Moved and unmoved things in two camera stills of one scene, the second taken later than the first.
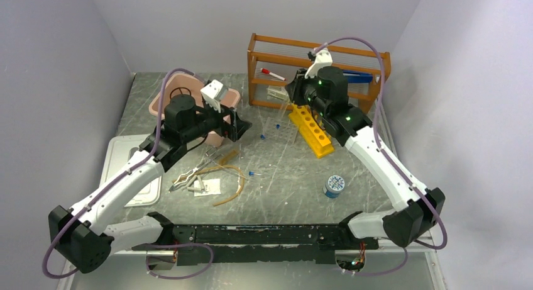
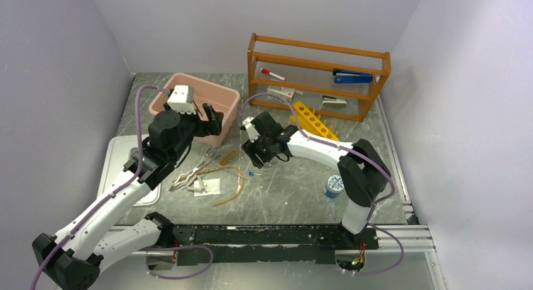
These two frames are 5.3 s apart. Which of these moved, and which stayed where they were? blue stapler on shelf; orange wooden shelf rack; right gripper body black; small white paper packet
Moved: right gripper body black
Stayed: orange wooden shelf rack; blue stapler on shelf; small white paper packet
